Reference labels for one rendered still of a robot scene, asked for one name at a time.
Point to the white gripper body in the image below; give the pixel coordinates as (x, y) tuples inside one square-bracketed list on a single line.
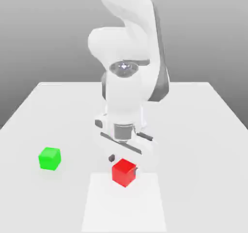
[(133, 149)]

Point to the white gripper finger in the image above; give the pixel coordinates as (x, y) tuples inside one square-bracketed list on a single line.
[(111, 158), (136, 170)]

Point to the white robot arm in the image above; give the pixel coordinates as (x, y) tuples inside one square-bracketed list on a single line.
[(126, 93)]

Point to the small red cube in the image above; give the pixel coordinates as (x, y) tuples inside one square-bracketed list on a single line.
[(123, 173)]

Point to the small green cube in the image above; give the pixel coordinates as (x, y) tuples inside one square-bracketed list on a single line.
[(49, 159)]

